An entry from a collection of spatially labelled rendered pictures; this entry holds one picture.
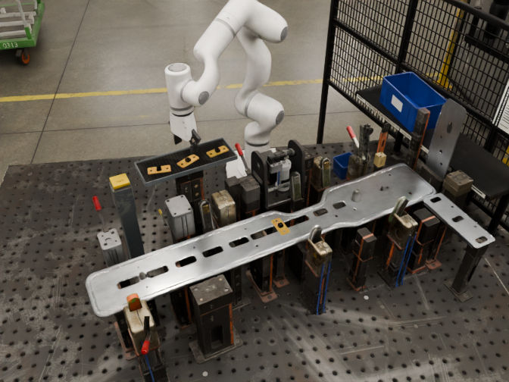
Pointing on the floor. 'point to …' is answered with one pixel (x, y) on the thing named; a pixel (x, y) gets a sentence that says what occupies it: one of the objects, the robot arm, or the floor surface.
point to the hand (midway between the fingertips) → (185, 145)
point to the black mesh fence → (417, 69)
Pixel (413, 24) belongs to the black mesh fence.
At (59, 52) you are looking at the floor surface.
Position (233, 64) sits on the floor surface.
